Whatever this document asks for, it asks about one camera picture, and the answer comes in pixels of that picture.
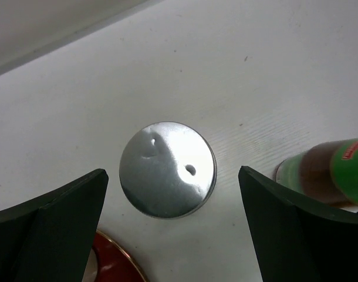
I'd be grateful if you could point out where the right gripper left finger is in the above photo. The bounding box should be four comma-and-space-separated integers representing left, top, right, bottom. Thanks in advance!
0, 169, 109, 281

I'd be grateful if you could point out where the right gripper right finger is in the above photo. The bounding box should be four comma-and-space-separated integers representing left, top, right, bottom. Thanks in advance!
238, 166, 358, 281

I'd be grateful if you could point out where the blue-labelled silver-capped shaker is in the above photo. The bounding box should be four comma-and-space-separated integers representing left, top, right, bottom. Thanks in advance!
119, 122, 217, 219

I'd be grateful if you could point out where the red round tray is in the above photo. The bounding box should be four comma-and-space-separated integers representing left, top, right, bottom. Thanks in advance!
82, 230, 149, 282

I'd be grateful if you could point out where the red sauce bottle yellow cap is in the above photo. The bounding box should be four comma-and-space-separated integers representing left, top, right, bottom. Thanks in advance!
273, 138, 358, 208

